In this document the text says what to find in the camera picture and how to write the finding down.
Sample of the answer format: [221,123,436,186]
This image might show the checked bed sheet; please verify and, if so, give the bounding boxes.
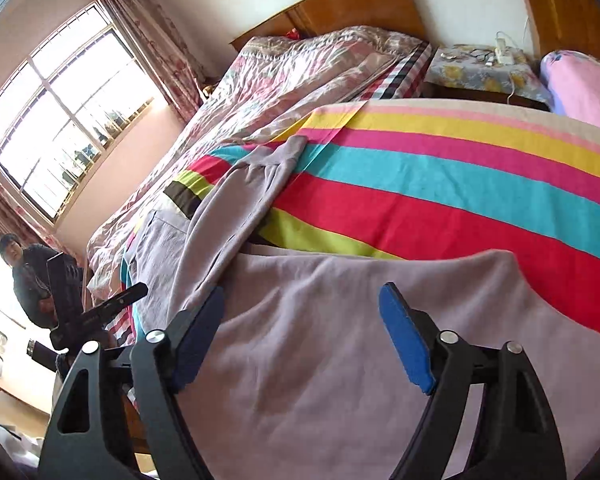
[350,42,433,103]

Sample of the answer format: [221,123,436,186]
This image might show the nightstand with floral cloth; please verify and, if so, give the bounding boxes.
[422,44,553,111]

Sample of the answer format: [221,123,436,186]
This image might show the barred window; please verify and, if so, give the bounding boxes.
[0,2,168,221]

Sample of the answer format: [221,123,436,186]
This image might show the plain wooden headboard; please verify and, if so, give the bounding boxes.
[230,0,428,53]

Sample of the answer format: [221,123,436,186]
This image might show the white power strip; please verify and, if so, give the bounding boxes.
[495,32,517,67]

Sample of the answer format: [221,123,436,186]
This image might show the white power cable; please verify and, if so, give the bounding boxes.
[495,15,532,107]

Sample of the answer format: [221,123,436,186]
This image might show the lilac pants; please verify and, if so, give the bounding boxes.
[132,135,600,480]

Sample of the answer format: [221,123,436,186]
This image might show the striped colourful blanket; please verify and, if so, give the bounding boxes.
[120,99,600,356]

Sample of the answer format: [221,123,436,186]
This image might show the pink floral quilt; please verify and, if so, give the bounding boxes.
[87,25,431,295]

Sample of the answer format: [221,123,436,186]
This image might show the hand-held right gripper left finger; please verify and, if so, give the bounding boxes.
[37,286,226,480]

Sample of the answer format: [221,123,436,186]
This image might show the carved wooden headboard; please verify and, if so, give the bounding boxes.
[512,0,600,73]

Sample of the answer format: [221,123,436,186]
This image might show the person's upper body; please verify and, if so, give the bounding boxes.
[0,232,87,332]

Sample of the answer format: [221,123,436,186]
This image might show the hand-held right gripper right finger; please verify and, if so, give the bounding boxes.
[378,282,569,480]

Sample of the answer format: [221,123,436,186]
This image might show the pink floral bed sheet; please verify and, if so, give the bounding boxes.
[539,50,600,133]

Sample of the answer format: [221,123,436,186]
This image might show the wooden bed frame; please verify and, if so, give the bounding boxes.
[122,387,153,457]

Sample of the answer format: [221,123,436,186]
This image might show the pink floral curtain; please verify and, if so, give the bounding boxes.
[0,155,56,247]
[83,0,207,123]

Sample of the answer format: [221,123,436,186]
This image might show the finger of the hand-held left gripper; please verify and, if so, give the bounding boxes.
[81,282,150,329]

